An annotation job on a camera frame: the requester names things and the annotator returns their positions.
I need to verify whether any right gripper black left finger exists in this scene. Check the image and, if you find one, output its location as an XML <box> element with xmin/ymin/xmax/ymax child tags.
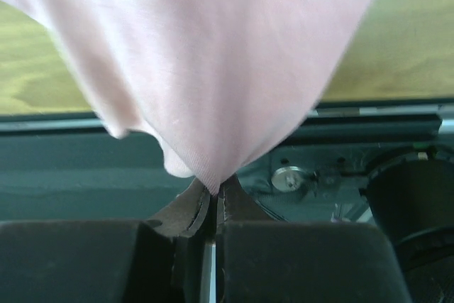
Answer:
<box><xmin>145</xmin><ymin>180</ymin><xmax>216</xmax><ymax>302</ymax></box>

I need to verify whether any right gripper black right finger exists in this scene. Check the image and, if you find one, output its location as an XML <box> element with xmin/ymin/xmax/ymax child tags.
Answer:
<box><xmin>216</xmin><ymin>176</ymin><xmax>280</xmax><ymax>302</ymax></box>

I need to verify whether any dusty pink printed t-shirt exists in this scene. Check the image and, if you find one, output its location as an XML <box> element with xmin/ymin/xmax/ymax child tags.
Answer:
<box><xmin>2</xmin><ymin>0</ymin><xmax>372</xmax><ymax>194</ymax></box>

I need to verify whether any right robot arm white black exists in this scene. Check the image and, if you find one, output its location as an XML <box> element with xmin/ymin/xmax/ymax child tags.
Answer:
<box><xmin>146</xmin><ymin>156</ymin><xmax>453</xmax><ymax>302</ymax></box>

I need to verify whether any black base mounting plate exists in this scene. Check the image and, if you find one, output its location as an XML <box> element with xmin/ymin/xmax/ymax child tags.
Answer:
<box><xmin>1</xmin><ymin>114</ymin><xmax>450</xmax><ymax>221</ymax></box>

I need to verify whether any aluminium frame rail front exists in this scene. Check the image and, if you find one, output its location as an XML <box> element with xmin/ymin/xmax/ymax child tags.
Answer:
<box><xmin>307</xmin><ymin>103</ymin><xmax>453</xmax><ymax>119</ymax></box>

